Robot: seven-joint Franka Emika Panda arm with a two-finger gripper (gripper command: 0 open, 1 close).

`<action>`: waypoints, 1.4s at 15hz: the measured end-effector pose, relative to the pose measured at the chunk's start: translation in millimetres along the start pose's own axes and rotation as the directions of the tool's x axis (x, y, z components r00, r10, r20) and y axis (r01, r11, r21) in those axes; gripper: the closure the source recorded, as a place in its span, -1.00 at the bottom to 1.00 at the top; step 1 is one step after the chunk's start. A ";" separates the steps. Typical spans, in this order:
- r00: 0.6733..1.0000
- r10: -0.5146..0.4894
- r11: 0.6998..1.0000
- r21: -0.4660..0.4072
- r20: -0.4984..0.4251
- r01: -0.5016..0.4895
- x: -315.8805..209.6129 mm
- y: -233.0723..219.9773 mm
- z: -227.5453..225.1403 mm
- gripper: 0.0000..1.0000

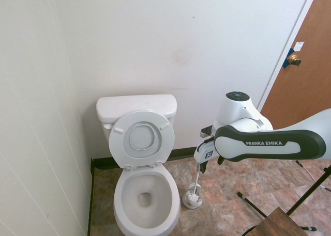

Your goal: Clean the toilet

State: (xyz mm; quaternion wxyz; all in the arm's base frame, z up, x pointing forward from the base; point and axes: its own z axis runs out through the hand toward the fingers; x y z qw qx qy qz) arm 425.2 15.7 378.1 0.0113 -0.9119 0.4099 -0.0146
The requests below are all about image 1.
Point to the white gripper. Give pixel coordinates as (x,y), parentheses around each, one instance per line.
(205,152)

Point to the white toilet brush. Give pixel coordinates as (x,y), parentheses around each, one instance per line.
(196,176)

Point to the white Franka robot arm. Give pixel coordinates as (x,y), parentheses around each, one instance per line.
(263,145)

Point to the white toilet brush holder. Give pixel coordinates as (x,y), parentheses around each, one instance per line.
(191,205)

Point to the white toilet bowl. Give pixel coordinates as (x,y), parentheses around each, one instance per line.
(165,220)

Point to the white raised toilet seat lid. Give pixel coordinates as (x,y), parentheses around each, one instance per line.
(142,138)

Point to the white toilet tank lid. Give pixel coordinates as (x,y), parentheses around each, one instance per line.
(134,104)

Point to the white toilet tank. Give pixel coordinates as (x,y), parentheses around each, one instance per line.
(106,135)

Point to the dark wooden table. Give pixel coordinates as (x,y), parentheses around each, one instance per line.
(279,223)

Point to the brown wooden door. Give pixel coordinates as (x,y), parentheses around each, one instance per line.
(305,86)

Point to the blue tape strip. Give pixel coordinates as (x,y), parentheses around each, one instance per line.
(286,62)

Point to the brass door knob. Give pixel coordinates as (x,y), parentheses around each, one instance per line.
(293,58)

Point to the small white door label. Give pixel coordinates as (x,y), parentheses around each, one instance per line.
(299,46)

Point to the black camera tripod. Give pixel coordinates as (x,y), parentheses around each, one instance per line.
(310,192)

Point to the white door frame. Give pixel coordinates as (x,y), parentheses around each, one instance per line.
(287,48)

